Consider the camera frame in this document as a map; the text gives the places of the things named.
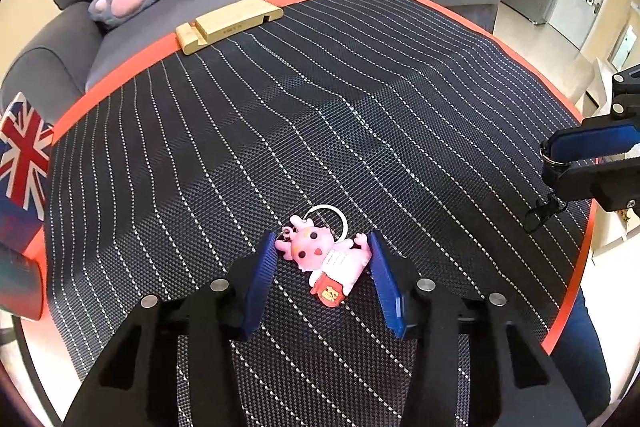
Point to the person's leg in jeans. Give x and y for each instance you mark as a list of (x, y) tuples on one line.
[(590, 357)]

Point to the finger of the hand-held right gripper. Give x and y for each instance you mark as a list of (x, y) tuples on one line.
[(590, 142), (585, 179)]

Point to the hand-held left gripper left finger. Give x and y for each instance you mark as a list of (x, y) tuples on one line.
[(260, 287)]

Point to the white side cabinet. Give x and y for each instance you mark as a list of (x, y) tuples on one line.
[(600, 82)]

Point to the wooden phone stand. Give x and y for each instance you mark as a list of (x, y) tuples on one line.
[(230, 24)]

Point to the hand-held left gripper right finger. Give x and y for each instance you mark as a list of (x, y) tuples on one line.
[(385, 287)]

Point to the black striped table mat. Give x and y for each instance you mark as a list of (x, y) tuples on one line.
[(300, 132)]

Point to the union jack flag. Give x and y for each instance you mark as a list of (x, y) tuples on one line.
[(20, 162)]

